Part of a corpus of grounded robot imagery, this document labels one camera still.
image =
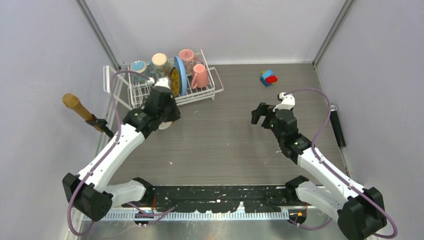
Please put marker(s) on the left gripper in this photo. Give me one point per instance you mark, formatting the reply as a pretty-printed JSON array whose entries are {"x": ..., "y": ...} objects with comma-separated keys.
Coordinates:
[{"x": 175, "y": 115}]

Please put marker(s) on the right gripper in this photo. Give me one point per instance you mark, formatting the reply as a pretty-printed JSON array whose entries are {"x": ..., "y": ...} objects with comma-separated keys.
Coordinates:
[{"x": 263, "y": 110}]

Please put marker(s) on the cream floral bowl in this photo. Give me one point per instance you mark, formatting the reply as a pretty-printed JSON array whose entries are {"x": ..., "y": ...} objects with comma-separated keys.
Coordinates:
[{"x": 165, "y": 125}]

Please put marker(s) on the yellow patterned plate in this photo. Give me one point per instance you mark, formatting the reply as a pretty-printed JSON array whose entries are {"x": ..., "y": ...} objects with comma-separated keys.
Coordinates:
[{"x": 175, "y": 82}]

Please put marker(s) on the blue plate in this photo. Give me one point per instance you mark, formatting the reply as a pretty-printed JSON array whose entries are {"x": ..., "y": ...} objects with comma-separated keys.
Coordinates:
[{"x": 179, "y": 65}]

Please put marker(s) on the gold microphone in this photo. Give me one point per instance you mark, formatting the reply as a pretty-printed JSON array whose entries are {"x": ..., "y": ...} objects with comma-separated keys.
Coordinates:
[{"x": 73, "y": 102}]

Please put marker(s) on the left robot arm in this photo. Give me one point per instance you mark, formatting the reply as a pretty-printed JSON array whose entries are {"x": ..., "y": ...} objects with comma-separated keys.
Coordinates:
[{"x": 89, "y": 190}]

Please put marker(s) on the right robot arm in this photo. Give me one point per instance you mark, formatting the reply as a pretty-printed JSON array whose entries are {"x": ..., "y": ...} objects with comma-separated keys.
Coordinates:
[{"x": 356, "y": 209}]

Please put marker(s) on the cream floral cup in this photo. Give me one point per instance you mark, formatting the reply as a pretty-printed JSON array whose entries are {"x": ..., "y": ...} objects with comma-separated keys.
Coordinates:
[{"x": 161, "y": 67}]

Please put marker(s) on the colourful toy blocks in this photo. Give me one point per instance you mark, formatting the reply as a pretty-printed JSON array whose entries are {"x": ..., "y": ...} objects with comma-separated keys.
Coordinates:
[{"x": 268, "y": 78}]

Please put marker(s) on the blue mug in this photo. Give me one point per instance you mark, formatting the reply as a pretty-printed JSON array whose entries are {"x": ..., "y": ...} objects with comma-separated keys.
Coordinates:
[{"x": 141, "y": 72}]

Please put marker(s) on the pink mug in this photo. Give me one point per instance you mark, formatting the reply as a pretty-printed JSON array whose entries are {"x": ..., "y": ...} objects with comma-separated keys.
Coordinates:
[{"x": 200, "y": 77}]

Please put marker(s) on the pink patterned cup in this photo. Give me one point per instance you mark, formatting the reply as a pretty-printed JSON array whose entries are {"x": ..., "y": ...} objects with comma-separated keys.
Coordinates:
[{"x": 189, "y": 59}]

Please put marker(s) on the black microphone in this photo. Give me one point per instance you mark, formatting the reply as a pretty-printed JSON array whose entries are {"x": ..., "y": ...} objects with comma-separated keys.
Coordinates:
[{"x": 336, "y": 126}]

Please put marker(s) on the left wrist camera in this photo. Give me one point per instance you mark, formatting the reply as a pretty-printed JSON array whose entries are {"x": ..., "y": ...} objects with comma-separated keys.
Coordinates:
[{"x": 160, "y": 85}]

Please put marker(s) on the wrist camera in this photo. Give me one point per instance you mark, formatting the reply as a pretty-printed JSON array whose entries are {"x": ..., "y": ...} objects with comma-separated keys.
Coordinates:
[
  {"x": 160, "y": 85},
  {"x": 287, "y": 102}
]

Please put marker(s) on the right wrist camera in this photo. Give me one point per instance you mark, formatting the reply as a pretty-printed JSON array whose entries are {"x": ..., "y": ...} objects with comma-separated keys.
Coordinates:
[{"x": 287, "y": 102}]

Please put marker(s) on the white wire dish rack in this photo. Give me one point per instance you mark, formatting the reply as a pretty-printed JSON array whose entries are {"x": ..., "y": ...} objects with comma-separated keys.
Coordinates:
[{"x": 132, "y": 95}]

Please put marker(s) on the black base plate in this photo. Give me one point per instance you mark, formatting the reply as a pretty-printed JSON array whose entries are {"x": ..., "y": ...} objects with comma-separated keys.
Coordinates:
[{"x": 218, "y": 198}]

